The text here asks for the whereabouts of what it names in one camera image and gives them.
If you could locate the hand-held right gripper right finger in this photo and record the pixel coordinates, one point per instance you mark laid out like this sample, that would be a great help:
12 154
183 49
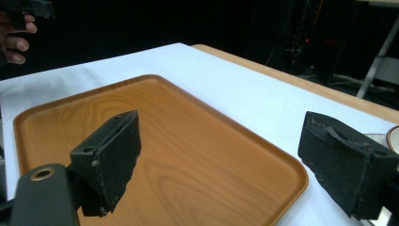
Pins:
342 169

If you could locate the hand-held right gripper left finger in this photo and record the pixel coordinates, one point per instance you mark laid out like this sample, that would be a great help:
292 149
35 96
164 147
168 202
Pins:
109 163

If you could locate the white bowl with brown rim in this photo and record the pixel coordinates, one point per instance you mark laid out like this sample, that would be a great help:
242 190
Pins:
394 139

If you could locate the brown wooden tray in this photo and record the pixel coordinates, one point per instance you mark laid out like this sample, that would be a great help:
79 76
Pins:
194 150

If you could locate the grey metal stand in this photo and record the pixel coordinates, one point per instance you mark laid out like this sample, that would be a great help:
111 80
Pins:
376 59

